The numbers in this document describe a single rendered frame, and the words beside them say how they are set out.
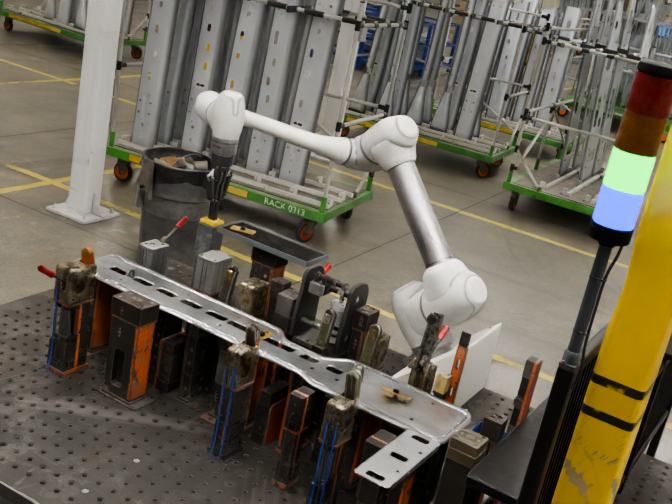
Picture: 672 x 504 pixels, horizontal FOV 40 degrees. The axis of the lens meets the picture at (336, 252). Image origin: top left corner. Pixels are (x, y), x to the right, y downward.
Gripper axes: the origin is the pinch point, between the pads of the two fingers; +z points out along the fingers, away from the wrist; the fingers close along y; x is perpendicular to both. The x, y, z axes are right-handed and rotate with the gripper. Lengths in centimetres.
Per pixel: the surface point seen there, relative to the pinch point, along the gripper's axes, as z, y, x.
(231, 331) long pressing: 19, 39, 42
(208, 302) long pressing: 19.0, 28.0, 24.1
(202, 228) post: 6.6, 3.5, -1.0
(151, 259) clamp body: 16.7, 21.1, -6.8
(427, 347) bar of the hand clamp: 8, 19, 96
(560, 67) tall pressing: 6, -901, -172
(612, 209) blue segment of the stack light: -65, 101, 152
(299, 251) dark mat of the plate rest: 2.9, -0.9, 36.4
